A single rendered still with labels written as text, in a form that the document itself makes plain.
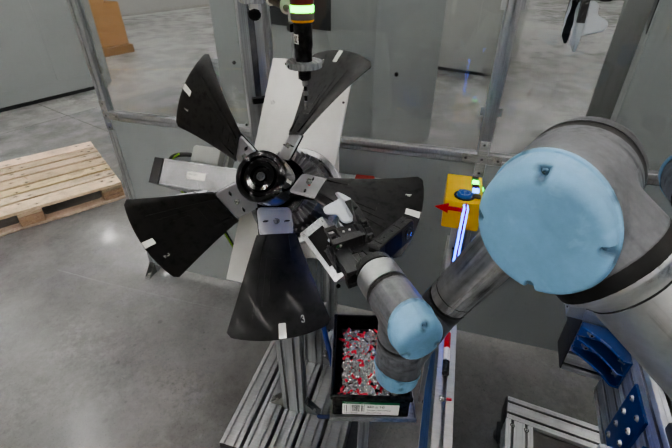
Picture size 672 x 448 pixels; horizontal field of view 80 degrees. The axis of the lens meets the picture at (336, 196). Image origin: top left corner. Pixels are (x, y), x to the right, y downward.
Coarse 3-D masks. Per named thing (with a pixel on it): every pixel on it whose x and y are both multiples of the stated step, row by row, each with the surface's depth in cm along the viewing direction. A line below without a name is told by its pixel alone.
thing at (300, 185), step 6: (306, 174) 96; (300, 180) 93; (306, 180) 94; (318, 180) 94; (324, 180) 95; (294, 186) 91; (300, 186) 91; (306, 186) 92; (312, 186) 92; (318, 186) 92; (294, 192) 89; (300, 192) 89; (306, 192) 89; (312, 192) 90
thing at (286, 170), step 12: (252, 156) 89; (264, 156) 89; (276, 156) 88; (240, 168) 89; (252, 168) 89; (264, 168) 89; (276, 168) 89; (288, 168) 90; (300, 168) 98; (240, 180) 89; (252, 180) 89; (264, 180) 89; (276, 180) 88; (240, 192) 89; (252, 192) 89; (264, 192) 88; (276, 192) 87; (288, 192) 91; (264, 204) 90; (276, 204) 92; (288, 204) 97; (300, 204) 98
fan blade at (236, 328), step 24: (264, 240) 89; (288, 240) 93; (264, 264) 88; (288, 264) 91; (240, 288) 86; (264, 288) 87; (288, 288) 89; (312, 288) 92; (240, 312) 85; (264, 312) 86; (288, 312) 88; (312, 312) 90; (240, 336) 84; (264, 336) 86; (288, 336) 87
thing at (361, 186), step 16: (320, 192) 88; (336, 192) 90; (352, 192) 90; (368, 192) 90; (384, 192) 91; (400, 192) 91; (416, 192) 91; (368, 208) 86; (384, 208) 87; (400, 208) 87; (416, 208) 87; (384, 224) 84; (416, 224) 85; (400, 256) 81
